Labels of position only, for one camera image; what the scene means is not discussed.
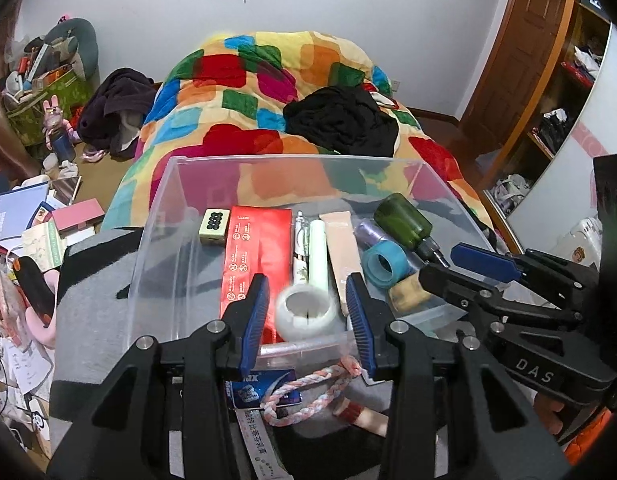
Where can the white sliding door pink hearts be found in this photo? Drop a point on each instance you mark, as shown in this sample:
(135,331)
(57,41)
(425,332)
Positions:
(578,160)

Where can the grey green neck pillow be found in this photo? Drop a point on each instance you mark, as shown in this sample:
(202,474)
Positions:
(83,40)

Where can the clear plastic storage box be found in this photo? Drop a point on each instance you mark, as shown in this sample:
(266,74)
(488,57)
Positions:
(188,240)

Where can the pink bunny toy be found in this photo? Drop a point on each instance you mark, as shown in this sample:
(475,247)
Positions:
(54,120)

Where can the black orange handheld device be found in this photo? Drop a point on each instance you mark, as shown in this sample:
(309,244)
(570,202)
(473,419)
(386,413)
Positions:
(36,290)

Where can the beige soap block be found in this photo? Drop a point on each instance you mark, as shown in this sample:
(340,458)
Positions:
(408,294)

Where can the braided pink white headband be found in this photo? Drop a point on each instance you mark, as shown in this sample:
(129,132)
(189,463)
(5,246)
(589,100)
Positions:
(308,379)

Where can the black clothes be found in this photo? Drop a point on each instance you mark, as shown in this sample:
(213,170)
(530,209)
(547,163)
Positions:
(338,120)

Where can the white suitcase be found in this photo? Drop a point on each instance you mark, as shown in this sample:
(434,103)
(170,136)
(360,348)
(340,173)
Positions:
(578,242)

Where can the pink plush item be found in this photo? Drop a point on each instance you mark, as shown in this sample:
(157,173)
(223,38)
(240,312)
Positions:
(43,332)

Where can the purple small bottle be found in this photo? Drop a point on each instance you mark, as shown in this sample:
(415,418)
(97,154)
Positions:
(371,235)

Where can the white pen-shaped trimmer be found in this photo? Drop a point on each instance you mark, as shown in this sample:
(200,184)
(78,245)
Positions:
(301,240)

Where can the beige cosmetic tube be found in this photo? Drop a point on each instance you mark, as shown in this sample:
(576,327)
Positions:
(341,245)

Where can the dark purple clothes pile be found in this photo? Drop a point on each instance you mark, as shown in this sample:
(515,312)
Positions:
(118,95)

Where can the blue white book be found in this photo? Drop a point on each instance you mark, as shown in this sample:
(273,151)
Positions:
(16,210)

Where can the dark blue bottle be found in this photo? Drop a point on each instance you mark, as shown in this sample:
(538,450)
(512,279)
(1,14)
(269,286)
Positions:
(63,145)

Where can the person's right hand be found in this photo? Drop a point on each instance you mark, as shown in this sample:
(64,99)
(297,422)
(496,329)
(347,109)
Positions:
(548,412)

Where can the blue card packet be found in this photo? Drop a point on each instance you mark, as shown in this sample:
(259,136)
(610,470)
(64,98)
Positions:
(258,385)

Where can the wooden door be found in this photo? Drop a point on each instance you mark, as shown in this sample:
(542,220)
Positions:
(518,45)

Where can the pink book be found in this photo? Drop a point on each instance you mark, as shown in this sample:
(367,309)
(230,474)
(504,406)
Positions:
(78,215)

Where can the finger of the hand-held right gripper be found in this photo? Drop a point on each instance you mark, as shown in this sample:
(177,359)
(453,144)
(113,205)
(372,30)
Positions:
(483,261)
(458,287)

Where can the red foil packet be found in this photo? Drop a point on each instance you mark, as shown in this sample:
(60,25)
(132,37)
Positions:
(253,260)

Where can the pale green book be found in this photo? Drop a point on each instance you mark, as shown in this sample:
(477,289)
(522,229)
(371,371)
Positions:
(46,245)

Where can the green patterned storage box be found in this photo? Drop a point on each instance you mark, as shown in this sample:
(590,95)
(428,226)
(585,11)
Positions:
(38,110)

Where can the blue tape roll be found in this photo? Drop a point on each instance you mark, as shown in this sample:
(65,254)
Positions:
(397,265)

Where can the colourful patchwork quilt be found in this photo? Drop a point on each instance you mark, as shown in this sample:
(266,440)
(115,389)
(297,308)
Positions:
(268,75)

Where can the light green tube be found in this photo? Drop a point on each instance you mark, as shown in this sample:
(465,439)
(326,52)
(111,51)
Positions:
(319,250)

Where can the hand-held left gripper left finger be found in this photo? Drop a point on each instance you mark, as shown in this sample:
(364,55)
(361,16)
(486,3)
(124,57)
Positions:
(256,320)

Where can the green dotted tile box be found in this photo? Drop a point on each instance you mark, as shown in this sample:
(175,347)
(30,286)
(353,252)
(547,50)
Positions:
(215,225)

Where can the white cup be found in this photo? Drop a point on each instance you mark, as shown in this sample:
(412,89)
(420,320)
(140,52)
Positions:
(50,162)

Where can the white shoes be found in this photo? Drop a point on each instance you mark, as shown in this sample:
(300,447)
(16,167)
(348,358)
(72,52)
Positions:
(508,190)

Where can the white tape roll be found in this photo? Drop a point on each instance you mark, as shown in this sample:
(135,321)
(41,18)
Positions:
(293,327)

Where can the wooden wardrobe shelves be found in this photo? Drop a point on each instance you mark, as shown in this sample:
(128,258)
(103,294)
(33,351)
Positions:
(563,100)

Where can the dark green bottle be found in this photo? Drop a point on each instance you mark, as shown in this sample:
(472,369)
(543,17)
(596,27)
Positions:
(401,217)

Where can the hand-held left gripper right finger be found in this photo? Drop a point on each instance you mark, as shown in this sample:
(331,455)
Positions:
(361,325)

